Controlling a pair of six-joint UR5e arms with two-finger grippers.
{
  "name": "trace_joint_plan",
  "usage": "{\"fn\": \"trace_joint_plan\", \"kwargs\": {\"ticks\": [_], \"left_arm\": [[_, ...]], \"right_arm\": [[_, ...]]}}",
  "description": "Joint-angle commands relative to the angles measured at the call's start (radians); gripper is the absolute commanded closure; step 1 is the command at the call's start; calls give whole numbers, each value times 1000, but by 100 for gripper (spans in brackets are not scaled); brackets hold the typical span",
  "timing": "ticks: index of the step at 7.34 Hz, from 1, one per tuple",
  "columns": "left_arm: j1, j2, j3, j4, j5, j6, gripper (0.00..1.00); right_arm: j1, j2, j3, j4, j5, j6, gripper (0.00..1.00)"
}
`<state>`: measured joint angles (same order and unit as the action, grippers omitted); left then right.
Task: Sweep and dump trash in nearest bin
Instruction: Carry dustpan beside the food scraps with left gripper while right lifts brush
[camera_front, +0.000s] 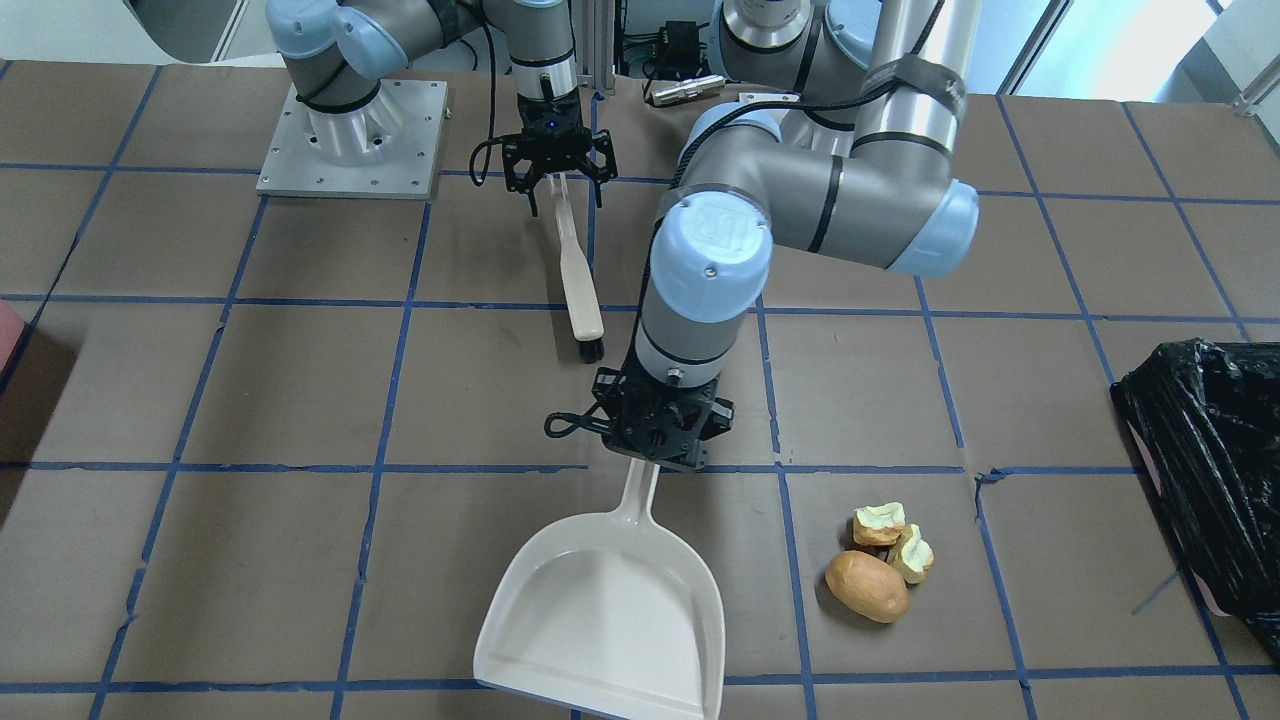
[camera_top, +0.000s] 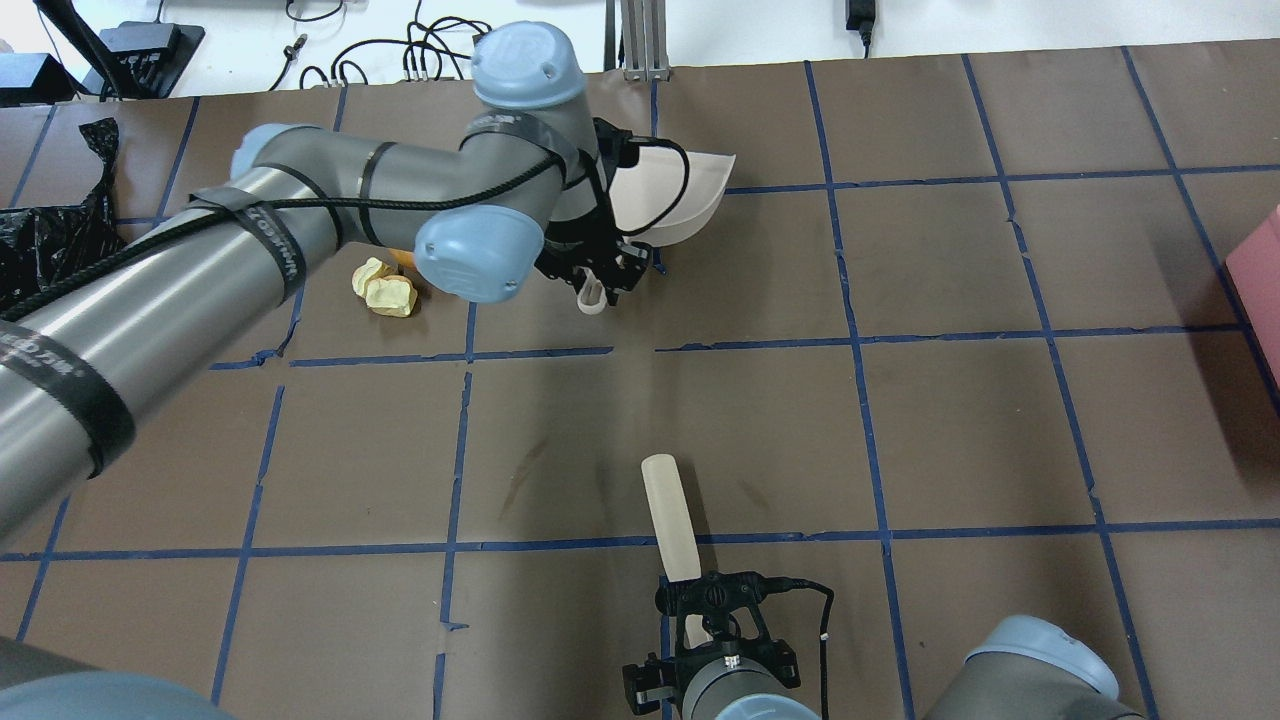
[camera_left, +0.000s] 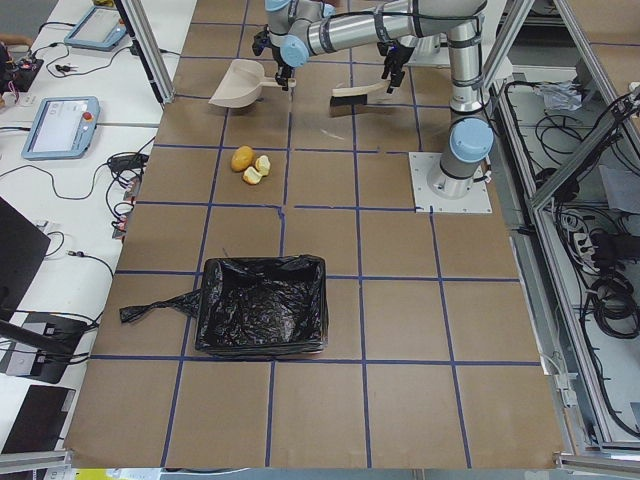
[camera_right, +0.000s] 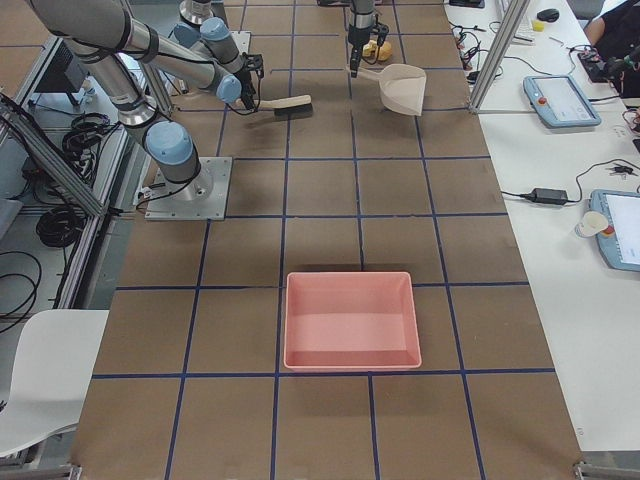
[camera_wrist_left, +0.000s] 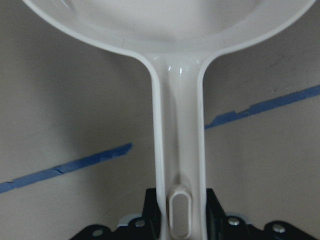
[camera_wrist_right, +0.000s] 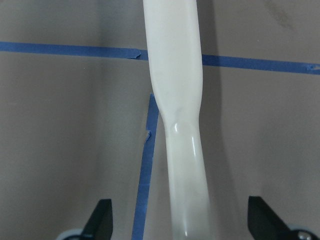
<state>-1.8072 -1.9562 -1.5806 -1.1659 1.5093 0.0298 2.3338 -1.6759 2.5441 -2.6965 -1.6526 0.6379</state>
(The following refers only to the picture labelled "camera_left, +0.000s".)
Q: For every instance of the bread roll half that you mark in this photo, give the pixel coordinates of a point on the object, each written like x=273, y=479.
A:
x=252, y=176
x=263, y=165

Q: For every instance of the aluminium frame post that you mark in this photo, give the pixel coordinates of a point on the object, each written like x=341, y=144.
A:
x=139, y=29

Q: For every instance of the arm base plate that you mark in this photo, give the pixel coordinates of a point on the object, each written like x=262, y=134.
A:
x=433, y=192

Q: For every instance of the beige hand brush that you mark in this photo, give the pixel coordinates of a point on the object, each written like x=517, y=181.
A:
x=342, y=100

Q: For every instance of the teach pendant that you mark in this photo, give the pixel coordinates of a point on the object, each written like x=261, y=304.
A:
x=101, y=29
x=63, y=128

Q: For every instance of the whole bread roll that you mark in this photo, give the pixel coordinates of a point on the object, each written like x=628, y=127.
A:
x=242, y=158

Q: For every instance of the bin with black bag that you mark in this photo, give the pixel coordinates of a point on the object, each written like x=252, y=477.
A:
x=270, y=306

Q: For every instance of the near teach pendant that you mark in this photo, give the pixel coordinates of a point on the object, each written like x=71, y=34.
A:
x=63, y=128

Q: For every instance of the black monitor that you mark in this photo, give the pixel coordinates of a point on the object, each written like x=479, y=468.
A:
x=43, y=346

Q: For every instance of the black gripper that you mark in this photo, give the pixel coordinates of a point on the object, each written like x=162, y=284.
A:
x=393, y=60
x=281, y=66

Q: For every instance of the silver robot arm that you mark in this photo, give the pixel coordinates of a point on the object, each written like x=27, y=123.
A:
x=470, y=136
x=322, y=31

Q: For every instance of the far teach pendant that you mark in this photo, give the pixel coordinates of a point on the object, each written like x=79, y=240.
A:
x=101, y=29

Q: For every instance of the beige plastic dustpan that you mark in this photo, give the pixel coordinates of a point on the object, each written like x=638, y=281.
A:
x=242, y=84

